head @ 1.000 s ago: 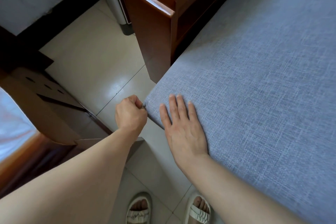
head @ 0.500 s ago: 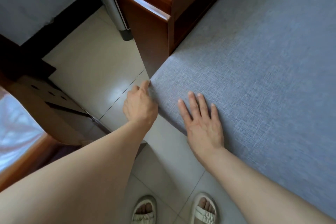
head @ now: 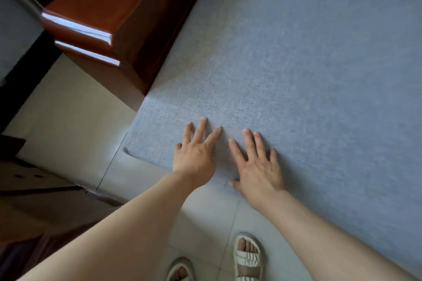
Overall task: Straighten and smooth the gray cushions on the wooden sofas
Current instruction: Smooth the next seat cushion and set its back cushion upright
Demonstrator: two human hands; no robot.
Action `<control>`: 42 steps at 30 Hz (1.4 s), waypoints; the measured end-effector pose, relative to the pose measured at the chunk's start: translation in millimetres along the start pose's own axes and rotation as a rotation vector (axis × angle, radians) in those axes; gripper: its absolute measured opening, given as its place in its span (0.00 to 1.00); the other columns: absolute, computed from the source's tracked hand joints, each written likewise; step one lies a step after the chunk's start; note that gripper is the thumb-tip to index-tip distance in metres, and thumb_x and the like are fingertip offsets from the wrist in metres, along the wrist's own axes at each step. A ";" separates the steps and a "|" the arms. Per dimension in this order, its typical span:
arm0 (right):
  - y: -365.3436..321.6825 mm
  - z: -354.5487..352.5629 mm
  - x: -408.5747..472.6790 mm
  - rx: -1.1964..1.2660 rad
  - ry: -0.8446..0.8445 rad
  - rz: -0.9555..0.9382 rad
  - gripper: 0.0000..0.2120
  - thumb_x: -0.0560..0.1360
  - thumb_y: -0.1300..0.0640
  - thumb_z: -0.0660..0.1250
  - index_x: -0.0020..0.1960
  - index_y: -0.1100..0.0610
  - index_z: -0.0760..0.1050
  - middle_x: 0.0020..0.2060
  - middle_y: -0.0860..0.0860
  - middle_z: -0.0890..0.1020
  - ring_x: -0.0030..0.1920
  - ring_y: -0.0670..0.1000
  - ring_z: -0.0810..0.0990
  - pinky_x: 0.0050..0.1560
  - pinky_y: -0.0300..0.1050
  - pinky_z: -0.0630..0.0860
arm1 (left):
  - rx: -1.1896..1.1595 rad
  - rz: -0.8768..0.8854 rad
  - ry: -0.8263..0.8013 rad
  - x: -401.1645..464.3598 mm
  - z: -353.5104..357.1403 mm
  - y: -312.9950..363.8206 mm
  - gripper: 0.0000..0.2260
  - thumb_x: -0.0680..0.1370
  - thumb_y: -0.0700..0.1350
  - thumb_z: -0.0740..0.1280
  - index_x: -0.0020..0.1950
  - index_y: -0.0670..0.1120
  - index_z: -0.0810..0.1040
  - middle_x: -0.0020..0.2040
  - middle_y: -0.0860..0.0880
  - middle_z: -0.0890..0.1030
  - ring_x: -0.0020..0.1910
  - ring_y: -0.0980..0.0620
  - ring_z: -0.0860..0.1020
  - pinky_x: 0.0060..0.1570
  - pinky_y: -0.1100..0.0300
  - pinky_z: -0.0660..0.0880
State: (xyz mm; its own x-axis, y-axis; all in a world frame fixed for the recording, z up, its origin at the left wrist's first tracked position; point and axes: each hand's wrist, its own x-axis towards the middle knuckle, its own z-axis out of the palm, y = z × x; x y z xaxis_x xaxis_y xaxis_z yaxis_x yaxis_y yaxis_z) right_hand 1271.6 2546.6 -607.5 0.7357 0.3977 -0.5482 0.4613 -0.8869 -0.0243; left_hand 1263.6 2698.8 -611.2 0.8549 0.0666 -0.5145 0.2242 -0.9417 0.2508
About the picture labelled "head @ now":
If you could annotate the person's right hand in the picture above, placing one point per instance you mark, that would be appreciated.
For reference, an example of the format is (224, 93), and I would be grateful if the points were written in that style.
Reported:
(260, 178)

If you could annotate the person's left hand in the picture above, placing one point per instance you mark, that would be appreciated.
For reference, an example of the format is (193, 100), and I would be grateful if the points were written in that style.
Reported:
(196, 162)

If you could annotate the grey cushion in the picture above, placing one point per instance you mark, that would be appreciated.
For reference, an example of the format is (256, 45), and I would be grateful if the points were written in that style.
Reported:
(280, 60)

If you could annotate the person's right forearm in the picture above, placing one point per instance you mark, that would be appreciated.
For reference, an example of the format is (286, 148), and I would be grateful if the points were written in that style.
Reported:
(329, 244)

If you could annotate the person's left forearm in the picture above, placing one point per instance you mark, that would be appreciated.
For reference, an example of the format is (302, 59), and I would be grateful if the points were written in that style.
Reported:
(115, 241)

